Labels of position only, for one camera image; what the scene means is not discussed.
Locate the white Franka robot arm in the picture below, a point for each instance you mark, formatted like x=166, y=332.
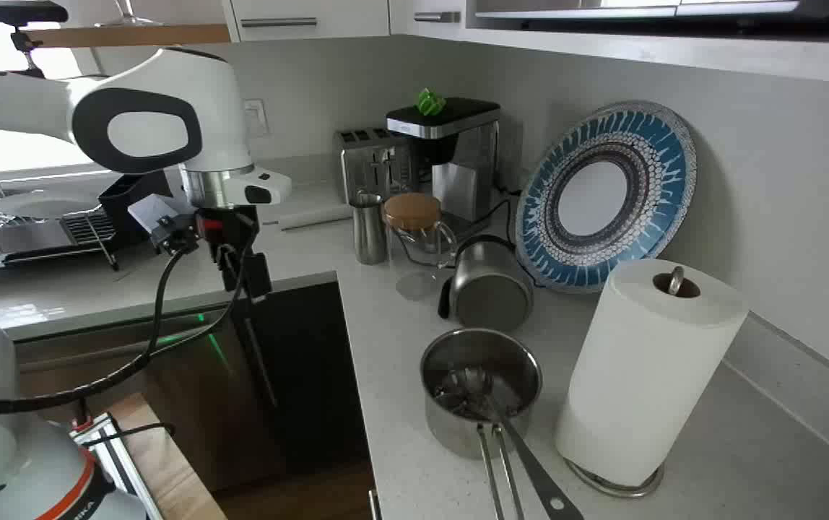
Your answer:
x=191, y=95

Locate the white paper towel roll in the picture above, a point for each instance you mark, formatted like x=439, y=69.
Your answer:
x=646, y=384

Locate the black camera stand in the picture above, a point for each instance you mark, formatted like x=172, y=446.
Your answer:
x=9, y=10

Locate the white flat strip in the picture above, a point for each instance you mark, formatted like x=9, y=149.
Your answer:
x=306, y=216

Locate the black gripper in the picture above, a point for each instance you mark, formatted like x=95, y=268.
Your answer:
x=228, y=228

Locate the white wall outlet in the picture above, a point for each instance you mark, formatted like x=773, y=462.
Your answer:
x=254, y=115

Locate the small green object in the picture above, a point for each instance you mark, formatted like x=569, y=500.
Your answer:
x=429, y=101

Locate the dark lower cabinet door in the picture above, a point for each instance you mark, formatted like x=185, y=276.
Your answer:
x=306, y=384

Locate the black steel coffee maker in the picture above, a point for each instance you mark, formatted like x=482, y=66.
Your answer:
x=443, y=121

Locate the metal paper towel holder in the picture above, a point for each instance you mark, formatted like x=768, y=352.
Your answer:
x=676, y=281

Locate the stainless steel cup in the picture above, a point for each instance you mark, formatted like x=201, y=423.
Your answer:
x=371, y=235

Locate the wooden plank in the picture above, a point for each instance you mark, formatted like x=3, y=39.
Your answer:
x=126, y=36

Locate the small stainless steel kettle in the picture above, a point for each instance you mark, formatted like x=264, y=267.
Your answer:
x=488, y=289

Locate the stainless steel saucepan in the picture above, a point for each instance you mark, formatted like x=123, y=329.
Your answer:
x=488, y=361

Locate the stainless steel toaster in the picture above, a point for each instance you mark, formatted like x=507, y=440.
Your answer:
x=364, y=162

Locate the wooden table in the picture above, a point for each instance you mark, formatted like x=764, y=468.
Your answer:
x=175, y=474

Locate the blue patterned plate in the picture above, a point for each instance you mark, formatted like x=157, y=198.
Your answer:
x=615, y=198

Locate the metal dish rack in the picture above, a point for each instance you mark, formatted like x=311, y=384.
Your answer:
x=27, y=235

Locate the white upper cabinet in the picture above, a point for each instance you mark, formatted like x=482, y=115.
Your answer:
x=335, y=16
x=429, y=27

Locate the black utensil holder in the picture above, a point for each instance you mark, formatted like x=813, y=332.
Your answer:
x=120, y=205

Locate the clear glass jug cork lid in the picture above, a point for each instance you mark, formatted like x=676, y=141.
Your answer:
x=415, y=214

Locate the dishwasher with green light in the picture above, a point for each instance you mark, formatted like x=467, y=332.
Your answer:
x=211, y=413

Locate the built-in steel microwave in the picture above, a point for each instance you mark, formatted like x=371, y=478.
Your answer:
x=673, y=16

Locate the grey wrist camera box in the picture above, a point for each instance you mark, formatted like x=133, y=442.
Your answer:
x=155, y=212

